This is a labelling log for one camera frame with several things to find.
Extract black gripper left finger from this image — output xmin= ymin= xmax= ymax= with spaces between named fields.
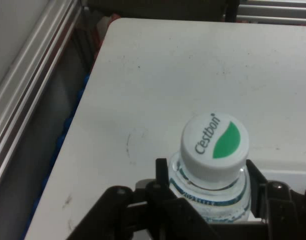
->
xmin=65 ymin=157 xmax=220 ymax=240

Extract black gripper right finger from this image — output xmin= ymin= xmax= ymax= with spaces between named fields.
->
xmin=244 ymin=159 xmax=306 ymax=240

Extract green label water bottle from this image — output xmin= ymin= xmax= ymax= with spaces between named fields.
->
xmin=166 ymin=112 xmax=252 ymax=225

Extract blue bumpy strip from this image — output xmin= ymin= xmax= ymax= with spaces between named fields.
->
xmin=22 ymin=74 xmax=91 ymax=240

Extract aluminium wall rail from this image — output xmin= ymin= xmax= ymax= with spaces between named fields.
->
xmin=0 ymin=0 xmax=82 ymax=193

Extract aluminium side frame rail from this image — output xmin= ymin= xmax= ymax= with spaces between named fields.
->
xmin=237 ymin=0 xmax=306 ymax=26

